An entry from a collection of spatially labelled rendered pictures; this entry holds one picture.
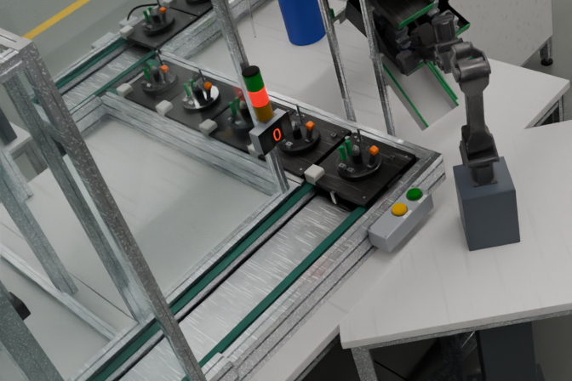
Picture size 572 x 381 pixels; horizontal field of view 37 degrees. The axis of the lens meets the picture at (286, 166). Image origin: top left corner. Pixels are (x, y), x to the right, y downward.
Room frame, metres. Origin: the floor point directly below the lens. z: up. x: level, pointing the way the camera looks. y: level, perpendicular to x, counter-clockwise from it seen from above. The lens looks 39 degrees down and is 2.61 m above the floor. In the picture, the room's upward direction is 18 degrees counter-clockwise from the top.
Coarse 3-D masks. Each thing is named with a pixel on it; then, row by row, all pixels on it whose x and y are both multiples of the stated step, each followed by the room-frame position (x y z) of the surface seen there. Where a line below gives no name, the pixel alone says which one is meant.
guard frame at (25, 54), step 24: (0, 48) 1.34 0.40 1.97; (24, 48) 1.28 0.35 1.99; (0, 72) 1.25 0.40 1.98; (48, 72) 1.29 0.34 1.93; (48, 96) 1.27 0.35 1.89; (72, 120) 1.29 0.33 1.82; (72, 144) 1.27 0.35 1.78; (96, 168) 1.28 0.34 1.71; (96, 192) 1.27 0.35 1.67; (120, 216) 1.28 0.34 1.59; (120, 240) 1.27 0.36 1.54; (144, 264) 1.28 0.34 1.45; (144, 288) 1.27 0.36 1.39; (168, 312) 1.28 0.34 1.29; (168, 336) 1.28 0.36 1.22; (192, 360) 1.28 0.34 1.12
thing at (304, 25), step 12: (288, 0) 2.86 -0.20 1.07; (300, 0) 2.85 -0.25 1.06; (312, 0) 2.87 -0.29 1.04; (288, 12) 2.87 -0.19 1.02; (300, 12) 2.85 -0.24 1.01; (312, 12) 2.86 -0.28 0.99; (288, 24) 2.89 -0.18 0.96; (300, 24) 2.85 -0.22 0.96; (312, 24) 2.85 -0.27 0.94; (288, 36) 2.92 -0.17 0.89; (300, 36) 2.86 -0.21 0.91; (312, 36) 2.85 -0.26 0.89
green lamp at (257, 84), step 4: (256, 76) 1.90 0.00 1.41; (260, 76) 1.91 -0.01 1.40; (244, 80) 1.91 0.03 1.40; (248, 80) 1.90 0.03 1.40; (252, 80) 1.89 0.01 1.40; (256, 80) 1.89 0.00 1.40; (260, 80) 1.90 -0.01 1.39; (248, 84) 1.90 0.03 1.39; (252, 84) 1.89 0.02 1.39; (256, 84) 1.89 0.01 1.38; (260, 84) 1.90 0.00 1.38; (264, 84) 1.91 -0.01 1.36; (248, 88) 1.90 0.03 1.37; (252, 88) 1.89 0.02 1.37; (256, 88) 1.89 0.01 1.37; (260, 88) 1.90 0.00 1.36; (252, 92) 1.90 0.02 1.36
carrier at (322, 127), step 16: (304, 112) 2.28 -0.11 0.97; (304, 128) 2.17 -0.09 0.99; (320, 128) 2.17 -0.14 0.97; (336, 128) 2.14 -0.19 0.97; (288, 144) 2.10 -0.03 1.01; (304, 144) 2.09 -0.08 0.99; (320, 144) 2.09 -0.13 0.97; (336, 144) 2.07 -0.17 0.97; (288, 160) 2.06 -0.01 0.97; (304, 160) 2.04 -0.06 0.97; (320, 160) 2.02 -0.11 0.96; (304, 176) 1.98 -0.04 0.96
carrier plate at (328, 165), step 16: (352, 144) 2.04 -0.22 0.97; (368, 144) 2.02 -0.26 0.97; (384, 144) 1.99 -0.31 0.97; (336, 160) 1.99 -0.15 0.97; (384, 160) 1.92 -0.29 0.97; (400, 160) 1.90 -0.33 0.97; (336, 176) 1.92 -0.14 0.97; (384, 176) 1.85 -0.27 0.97; (336, 192) 1.85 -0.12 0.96; (352, 192) 1.83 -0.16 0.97; (368, 192) 1.81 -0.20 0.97
